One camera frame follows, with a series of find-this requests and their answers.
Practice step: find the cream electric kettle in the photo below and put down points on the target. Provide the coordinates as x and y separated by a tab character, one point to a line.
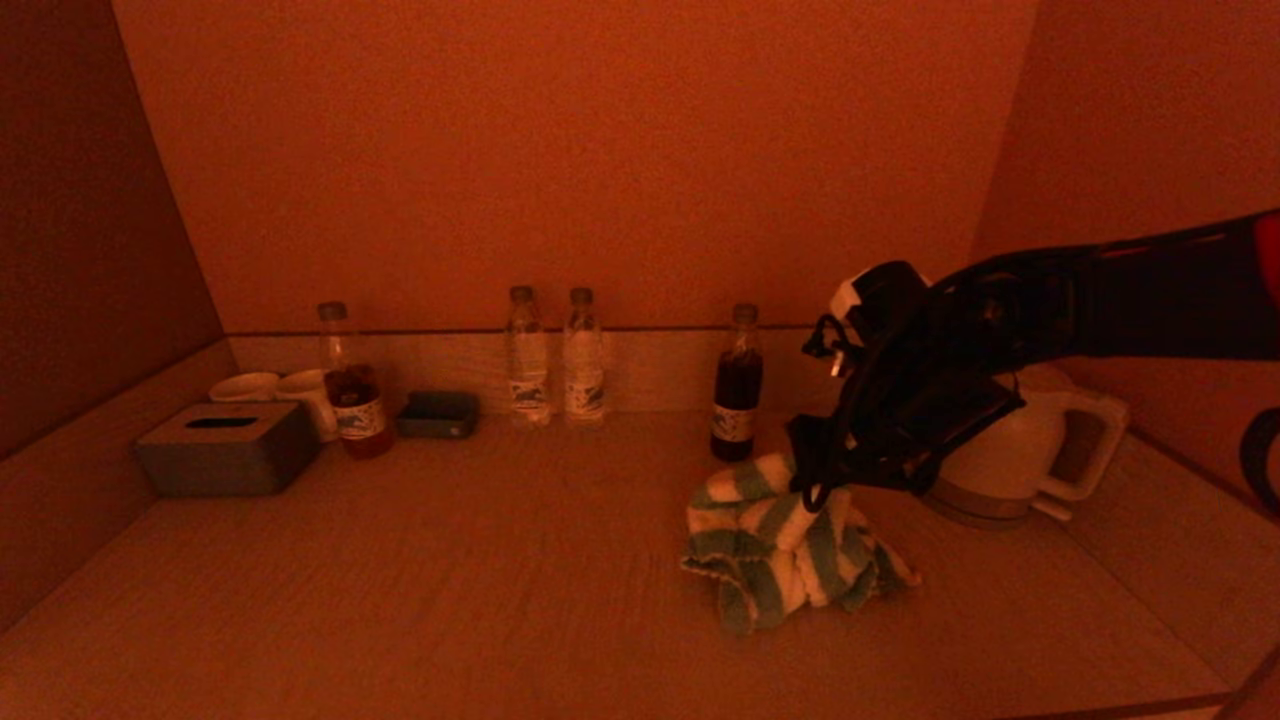
1010	450

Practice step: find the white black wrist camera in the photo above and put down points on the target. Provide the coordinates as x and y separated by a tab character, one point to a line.
885	295

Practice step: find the small teal tray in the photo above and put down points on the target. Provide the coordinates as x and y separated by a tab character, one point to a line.
438	415

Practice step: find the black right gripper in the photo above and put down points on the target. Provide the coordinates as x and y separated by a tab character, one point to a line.
930	420

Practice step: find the white ceramic cup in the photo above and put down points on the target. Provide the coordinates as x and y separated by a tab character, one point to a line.
312	395
243	387

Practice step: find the clear water bottle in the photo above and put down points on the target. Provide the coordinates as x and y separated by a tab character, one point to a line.
527	370
583	370

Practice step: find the green white striped towel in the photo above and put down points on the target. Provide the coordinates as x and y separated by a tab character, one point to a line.
760	570

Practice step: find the black red right robot arm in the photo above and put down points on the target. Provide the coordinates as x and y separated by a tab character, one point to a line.
1150	300

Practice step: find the full dark tea bottle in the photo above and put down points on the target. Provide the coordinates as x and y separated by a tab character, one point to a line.
737	390

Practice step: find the grey-blue tissue box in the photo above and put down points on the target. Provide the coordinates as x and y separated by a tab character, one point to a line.
225	455

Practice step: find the part-empty amber tea bottle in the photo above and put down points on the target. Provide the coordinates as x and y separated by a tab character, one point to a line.
355	400

